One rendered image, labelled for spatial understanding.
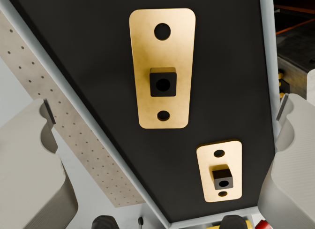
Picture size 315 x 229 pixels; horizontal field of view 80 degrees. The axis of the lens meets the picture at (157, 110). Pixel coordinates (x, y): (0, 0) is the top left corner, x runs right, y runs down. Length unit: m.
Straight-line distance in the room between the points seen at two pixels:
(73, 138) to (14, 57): 0.35
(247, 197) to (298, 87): 0.13
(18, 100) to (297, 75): 1.79
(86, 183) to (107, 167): 1.41
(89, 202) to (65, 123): 1.90
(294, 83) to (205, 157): 0.14
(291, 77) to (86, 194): 2.39
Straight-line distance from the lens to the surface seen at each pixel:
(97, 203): 2.61
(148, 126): 0.15
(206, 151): 0.17
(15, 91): 1.82
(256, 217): 1.81
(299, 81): 0.25
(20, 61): 0.76
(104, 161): 0.90
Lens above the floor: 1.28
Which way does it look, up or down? 57 degrees down
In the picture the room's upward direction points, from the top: 179 degrees counter-clockwise
